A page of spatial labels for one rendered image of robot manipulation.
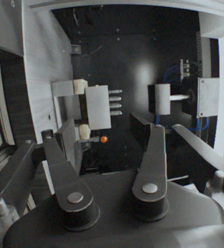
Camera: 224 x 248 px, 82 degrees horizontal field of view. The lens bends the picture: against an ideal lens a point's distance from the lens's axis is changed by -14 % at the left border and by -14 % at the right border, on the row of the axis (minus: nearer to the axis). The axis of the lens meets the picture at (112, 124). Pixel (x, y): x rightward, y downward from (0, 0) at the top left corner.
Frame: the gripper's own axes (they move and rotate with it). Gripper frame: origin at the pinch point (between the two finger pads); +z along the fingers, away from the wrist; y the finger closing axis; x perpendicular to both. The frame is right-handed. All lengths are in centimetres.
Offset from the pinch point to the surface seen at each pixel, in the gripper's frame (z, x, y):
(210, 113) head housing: 19.2, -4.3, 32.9
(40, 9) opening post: 6.2, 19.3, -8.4
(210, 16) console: 21.6, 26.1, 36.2
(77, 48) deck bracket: 45, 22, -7
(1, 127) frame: 93, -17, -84
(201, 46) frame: 42, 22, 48
